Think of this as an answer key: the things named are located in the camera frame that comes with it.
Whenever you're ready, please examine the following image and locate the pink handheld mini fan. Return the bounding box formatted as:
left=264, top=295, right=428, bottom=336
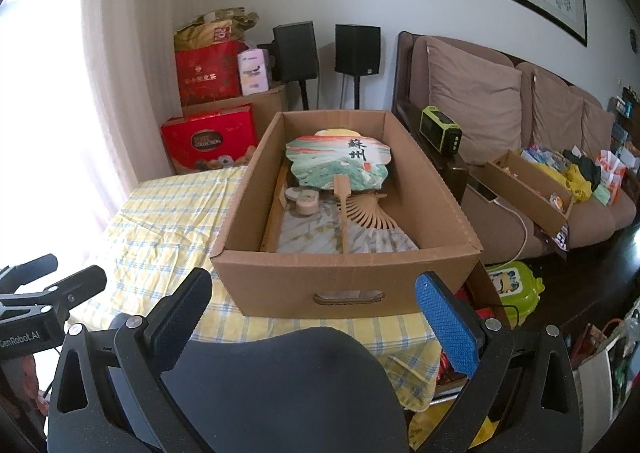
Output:
left=284, top=187, right=320, bottom=217

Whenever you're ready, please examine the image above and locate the painted round paddle fan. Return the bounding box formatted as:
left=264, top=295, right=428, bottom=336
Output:
left=285, top=128, right=392, bottom=254

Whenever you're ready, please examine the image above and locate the white floor shopping bag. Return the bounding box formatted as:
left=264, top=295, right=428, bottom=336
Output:
left=570, top=303, right=640, bottom=453

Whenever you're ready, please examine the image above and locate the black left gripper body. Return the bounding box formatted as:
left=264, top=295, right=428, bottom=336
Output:
left=0, top=254, right=107, bottom=361

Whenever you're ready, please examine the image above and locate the green yellow toy case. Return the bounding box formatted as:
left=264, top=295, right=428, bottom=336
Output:
left=487, top=261, right=544, bottom=329

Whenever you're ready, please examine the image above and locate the yellow plaid bed sheet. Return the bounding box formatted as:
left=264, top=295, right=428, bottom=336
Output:
left=70, top=169, right=442, bottom=412

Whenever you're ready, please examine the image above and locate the large open cardboard box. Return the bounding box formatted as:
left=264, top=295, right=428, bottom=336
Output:
left=213, top=110, right=483, bottom=319

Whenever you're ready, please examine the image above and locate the narrow cardboard tray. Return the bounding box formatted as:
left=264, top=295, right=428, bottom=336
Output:
left=480, top=151, right=574, bottom=236

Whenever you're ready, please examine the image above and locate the yellow plastic bag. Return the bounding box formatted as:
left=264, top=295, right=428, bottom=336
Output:
left=534, top=163, right=592, bottom=202

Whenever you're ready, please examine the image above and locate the brown fabric sofa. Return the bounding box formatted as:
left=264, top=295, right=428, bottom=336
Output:
left=393, top=32, right=638, bottom=265

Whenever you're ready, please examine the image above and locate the open beige paper fan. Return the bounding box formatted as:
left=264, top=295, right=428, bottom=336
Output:
left=277, top=196, right=419, bottom=255

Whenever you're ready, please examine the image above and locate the white orange paper bag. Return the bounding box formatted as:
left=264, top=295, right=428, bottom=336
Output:
left=596, top=150, right=626, bottom=206

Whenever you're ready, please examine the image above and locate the green black portable radio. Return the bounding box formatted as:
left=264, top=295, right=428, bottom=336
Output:
left=419, top=106, right=462, bottom=156

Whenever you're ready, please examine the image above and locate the red chocolate gift box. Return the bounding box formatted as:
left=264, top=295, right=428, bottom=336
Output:
left=160, top=103, right=258, bottom=175

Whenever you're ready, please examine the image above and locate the right beige sofa cushion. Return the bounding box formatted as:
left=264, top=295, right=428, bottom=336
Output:
left=582, top=100, right=615, bottom=158

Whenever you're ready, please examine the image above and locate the beige sofa cushion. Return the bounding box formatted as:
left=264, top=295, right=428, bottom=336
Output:
left=533, top=71, right=584, bottom=152
left=582, top=100, right=615, bottom=158
left=427, top=37, right=522, bottom=165

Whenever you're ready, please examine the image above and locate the middle beige sofa cushion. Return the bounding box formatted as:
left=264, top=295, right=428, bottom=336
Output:
left=533, top=71, right=584, bottom=152

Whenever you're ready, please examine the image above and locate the left beige sofa cushion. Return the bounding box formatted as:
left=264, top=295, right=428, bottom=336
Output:
left=427, top=37, right=522, bottom=165

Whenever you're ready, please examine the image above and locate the brown cardboard box behind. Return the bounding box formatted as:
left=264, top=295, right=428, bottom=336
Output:
left=182, top=85, right=288, bottom=138

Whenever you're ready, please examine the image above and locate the red tea gift bag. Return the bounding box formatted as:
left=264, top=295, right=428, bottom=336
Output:
left=175, top=40, right=247, bottom=106

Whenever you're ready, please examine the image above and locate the white pink tissue pack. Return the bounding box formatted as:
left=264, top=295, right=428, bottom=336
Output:
left=238, top=48, right=271, bottom=97

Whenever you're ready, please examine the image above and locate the gold shopping bag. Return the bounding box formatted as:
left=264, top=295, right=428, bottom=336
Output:
left=174, top=7, right=259, bottom=52

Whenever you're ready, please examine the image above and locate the right black speaker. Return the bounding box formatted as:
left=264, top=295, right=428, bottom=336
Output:
left=334, top=24, right=382, bottom=110

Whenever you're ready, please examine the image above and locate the black speaker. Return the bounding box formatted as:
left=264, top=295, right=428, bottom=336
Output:
left=272, top=21, right=320, bottom=111
left=334, top=24, right=382, bottom=110

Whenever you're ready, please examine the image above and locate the left black speaker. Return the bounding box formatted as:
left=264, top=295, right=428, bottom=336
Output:
left=272, top=21, right=320, bottom=111

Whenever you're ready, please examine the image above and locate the white sheer curtain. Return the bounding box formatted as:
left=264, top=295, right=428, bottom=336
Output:
left=82, top=0, right=203, bottom=192

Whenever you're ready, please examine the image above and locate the white charging cable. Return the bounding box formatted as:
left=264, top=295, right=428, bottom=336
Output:
left=491, top=197, right=532, bottom=269

